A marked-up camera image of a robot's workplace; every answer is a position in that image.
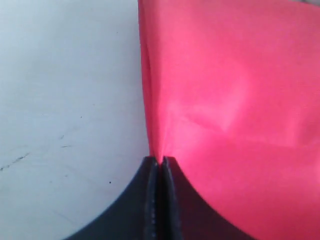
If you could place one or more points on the red tablecloth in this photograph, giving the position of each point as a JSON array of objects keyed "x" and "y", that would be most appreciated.
[{"x": 232, "y": 91}]

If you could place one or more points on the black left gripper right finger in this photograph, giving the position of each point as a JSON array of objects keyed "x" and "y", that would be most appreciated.
[{"x": 184, "y": 215}]

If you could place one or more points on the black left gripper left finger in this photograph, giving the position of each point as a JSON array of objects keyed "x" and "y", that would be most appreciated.
[{"x": 133, "y": 215}]

